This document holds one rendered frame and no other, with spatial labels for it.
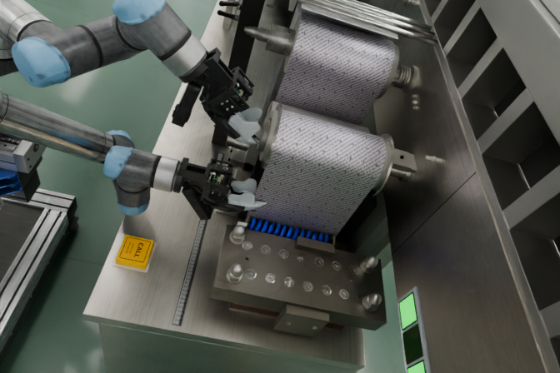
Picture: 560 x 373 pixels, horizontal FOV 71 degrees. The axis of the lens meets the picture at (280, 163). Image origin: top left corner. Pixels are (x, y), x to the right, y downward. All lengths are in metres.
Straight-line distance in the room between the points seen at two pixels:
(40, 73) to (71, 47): 0.06
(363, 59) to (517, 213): 0.49
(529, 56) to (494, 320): 0.40
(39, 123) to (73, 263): 1.21
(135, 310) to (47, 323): 1.01
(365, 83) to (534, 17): 0.38
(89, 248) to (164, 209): 1.02
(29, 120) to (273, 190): 0.52
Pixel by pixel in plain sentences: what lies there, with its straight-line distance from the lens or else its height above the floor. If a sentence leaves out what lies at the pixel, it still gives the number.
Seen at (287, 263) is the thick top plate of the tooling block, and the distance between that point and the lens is 0.94.
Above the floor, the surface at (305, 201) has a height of 1.14.
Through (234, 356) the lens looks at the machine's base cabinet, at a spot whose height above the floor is 0.80.
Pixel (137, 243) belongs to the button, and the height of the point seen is 0.92.
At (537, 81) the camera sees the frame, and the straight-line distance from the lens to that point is 0.71.
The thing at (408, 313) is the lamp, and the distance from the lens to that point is 0.83.
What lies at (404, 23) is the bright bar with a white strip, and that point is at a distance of 1.03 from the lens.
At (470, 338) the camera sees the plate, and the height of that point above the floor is 1.33.
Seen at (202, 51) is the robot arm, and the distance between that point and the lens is 0.72.
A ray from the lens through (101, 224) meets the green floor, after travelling 2.15.
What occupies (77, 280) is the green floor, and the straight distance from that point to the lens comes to 2.03.
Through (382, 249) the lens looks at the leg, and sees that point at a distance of 1.36.
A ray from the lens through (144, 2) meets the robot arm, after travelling 0.69.
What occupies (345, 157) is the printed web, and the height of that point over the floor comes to 1.29.
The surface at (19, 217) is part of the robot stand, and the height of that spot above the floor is 0.21.
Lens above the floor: 1.83
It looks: 46 degrees down
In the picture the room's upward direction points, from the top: 23 degrees clockwise
